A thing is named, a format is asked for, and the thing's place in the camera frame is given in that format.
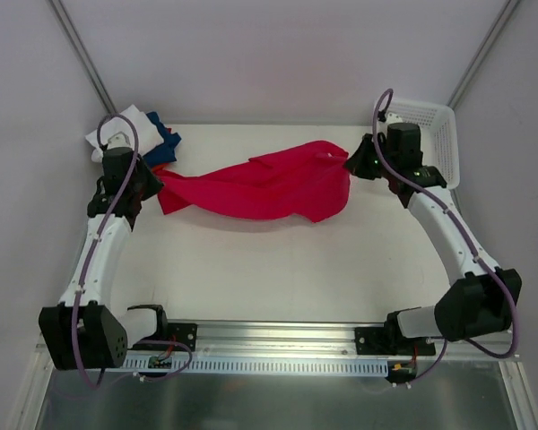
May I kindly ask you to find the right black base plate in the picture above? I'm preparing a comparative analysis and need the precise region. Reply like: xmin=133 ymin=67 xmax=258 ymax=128
xmin=354 ymin=326 xmax=436 ymax=357

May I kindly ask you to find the folded white t shirt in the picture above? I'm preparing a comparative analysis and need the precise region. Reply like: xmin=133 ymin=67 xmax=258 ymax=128
xmin=85 ymin=105 xmax=164 ymax=163

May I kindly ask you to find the aluminium mounting rail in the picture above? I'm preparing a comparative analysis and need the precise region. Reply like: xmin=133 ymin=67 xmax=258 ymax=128
xmin=35 ymin=316 xmax=521 ymax=357

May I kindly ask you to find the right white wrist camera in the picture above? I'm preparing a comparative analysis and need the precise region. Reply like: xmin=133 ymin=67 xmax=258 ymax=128
xmin=377 ymin=111 xmax=404 ymax=126

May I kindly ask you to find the white slotted cable duct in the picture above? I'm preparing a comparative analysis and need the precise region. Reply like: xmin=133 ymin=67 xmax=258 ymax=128
xmin=119 ymin=355 xmax=389 ymax=378

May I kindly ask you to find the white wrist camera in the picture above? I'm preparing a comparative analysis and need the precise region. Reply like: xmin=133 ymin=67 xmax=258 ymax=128
xmin=100 ymin=131 xmax=132 ymax=151
xmin=377 ymin=111 xmax=404 ymax=126

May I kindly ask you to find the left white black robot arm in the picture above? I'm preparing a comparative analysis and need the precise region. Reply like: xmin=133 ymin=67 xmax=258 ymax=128
xmin=39 ymin=147 xmax=169 ymax=371

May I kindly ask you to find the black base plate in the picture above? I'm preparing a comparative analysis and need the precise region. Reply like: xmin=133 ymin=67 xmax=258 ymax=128
xmin=132 ymin=322 xmax=198 ymax=352
xmin=354 ymin=326 xmax=436 ymax=357

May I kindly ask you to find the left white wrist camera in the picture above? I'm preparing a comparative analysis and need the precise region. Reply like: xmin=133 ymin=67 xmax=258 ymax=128
xmin=100 ymin=131 xmax=132 ymax=151

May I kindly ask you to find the white plastic basket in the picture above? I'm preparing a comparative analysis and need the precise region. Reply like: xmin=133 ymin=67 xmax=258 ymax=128
xmin=377 ymin=98 xmax=460 ymax=190

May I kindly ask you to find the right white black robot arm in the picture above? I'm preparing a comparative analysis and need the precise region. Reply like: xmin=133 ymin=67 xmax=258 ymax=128
xmin=345 ymin=123 xmax=522 ymax=358

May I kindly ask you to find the folded blue t shirt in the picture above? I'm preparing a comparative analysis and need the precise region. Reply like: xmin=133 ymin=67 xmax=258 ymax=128
xmin=143 ymin=111 xmax=182 ymax=168

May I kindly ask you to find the magenta t shirt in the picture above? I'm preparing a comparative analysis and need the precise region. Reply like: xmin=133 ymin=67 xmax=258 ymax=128
xmin=157 ymin=141 xmax=351 ymax=223

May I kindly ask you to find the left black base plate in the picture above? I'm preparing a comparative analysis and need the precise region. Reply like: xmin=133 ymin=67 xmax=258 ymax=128
xmin=132 ymin=322 xmax=198 ymax=352

